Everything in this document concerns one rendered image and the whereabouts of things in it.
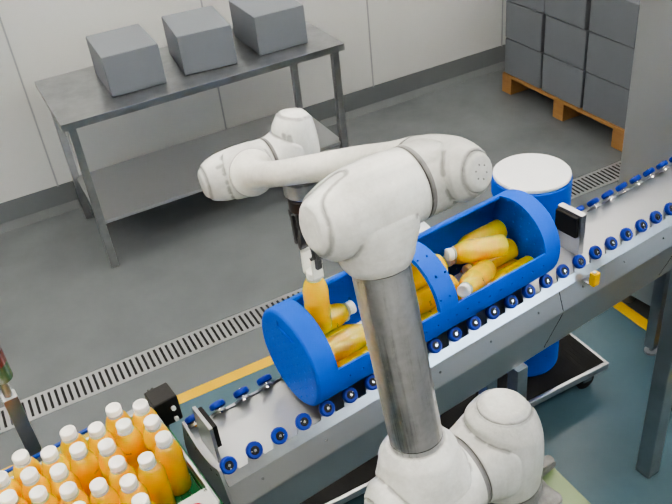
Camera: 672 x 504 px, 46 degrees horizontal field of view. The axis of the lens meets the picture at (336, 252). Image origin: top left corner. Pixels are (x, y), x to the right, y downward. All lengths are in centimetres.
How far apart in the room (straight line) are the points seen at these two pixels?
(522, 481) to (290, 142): 85
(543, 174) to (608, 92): 237
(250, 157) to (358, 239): 54
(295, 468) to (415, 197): 111
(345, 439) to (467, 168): 114
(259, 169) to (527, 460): 78
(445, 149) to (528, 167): 171
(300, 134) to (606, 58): 363
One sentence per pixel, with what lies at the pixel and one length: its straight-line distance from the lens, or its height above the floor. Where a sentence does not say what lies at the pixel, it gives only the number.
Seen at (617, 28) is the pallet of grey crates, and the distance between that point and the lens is 510.
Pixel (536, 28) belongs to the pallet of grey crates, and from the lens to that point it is 564.
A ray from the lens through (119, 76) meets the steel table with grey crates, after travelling 435.
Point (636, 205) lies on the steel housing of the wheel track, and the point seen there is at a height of 93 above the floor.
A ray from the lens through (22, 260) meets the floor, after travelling 497.
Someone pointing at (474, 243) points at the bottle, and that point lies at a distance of 236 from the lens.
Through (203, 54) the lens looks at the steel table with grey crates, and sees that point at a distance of 446.
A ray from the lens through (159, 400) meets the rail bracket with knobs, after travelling 224.
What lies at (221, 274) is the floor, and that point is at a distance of 436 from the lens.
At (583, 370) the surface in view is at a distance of 345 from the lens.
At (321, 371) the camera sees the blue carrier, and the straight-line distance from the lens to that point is 202.
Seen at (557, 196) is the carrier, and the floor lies 100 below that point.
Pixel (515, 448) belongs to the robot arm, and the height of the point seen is 131.
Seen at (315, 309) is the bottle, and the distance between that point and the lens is 205.
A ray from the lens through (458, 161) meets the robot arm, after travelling 127.
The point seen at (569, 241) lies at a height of 97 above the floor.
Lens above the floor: 252
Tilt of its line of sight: 35 degrees down
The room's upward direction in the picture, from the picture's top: 7 degrees counter-clockwise
